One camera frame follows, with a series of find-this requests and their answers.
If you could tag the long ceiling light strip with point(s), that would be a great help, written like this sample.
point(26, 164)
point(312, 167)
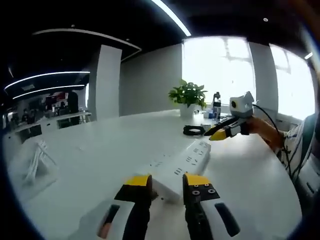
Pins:
point(175, 18)

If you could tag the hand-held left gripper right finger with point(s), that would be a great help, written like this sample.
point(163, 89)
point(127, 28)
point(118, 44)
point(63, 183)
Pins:
point(200, 192)

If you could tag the green potted plant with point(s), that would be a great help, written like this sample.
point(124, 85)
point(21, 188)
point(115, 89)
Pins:
point(187, 95)

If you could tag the white laptop stand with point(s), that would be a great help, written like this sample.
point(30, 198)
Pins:
point(37, 160)

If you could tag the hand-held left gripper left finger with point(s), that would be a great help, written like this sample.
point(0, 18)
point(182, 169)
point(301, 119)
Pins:
point(135, 190)

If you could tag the white charger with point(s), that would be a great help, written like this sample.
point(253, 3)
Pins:
point(206, 126)

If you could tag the white office desk row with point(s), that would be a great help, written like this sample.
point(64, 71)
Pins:
point(50, 125)

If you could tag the white power strip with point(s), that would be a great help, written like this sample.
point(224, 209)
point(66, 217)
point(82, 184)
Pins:
point(180, 162)

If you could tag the small desk items pile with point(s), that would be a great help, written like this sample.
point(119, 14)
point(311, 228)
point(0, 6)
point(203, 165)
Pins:
point(208, 115)

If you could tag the person's right hand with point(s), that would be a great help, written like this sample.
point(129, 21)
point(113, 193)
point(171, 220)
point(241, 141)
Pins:
point(257, 126)

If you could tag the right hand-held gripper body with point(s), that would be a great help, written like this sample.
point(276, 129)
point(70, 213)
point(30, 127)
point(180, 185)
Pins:
point(241, 105)

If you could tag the dark tall bottle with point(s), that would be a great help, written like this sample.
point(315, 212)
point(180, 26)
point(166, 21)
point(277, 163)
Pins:
point(217, 105)

